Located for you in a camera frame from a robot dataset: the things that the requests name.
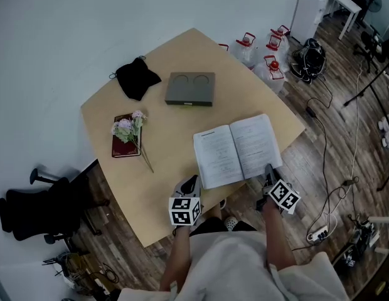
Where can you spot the white power strip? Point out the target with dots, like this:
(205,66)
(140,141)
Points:
(318,234)

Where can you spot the grey box with round recesses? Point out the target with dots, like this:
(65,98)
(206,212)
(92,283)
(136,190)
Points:
(189,92)

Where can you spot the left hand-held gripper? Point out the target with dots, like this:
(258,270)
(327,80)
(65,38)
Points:
(183,210)

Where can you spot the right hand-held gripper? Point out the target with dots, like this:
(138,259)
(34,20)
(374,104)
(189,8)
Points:
(284,197)

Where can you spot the white cabinet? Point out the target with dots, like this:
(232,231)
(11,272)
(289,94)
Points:
(307,14)

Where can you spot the clear water jug red cap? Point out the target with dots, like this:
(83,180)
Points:
(223,46)
(274,44)
(280,30)
(246,50)
(271,72)

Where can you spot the person's white shirt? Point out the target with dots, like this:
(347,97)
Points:
(232,268)

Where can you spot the artificial purple flower bunch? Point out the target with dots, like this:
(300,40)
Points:
(128,127)

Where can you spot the white side table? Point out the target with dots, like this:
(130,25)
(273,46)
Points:
(345,3)

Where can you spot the black swivel chair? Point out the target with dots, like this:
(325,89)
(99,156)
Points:
(368,44)

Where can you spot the person's black shorts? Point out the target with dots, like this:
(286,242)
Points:
(210,224)

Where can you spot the dark red hardcover book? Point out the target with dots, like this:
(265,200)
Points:
(124,147)

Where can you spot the pair of white shoes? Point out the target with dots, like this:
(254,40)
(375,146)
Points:
(387,128)

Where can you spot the person's white clog shoe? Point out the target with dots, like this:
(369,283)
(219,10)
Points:
(230,223)

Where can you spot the white paperback book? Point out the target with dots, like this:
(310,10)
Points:
(222,155)

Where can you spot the black office chair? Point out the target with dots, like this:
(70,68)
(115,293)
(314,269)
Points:
(34,212)

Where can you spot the black tripod stand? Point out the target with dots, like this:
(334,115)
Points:
(370,85)

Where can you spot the person's right forearm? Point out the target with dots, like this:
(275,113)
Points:
(277,234)

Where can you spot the person's left forearm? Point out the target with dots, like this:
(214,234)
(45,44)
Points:
(175,256)

